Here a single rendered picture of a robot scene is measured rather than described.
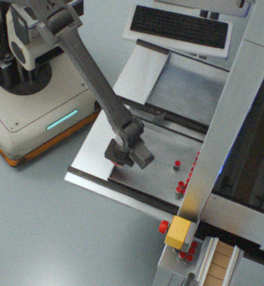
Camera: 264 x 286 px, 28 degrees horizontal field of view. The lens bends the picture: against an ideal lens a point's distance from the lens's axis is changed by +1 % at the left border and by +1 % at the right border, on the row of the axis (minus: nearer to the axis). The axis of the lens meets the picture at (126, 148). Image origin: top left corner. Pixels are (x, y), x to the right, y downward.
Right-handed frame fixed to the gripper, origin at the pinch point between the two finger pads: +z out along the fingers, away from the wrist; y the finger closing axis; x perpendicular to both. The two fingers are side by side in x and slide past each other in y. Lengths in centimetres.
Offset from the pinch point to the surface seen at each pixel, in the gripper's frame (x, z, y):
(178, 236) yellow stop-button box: -20.7, -15.4, 26.0
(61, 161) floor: 36, 97, -29
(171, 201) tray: -3.9, 0.1, 22.0
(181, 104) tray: 34.6, 1.5, 11.6
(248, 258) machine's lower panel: -12, -4, 51
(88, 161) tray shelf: -1.7, 5.0, -9.3
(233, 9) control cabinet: 92, 4, 15
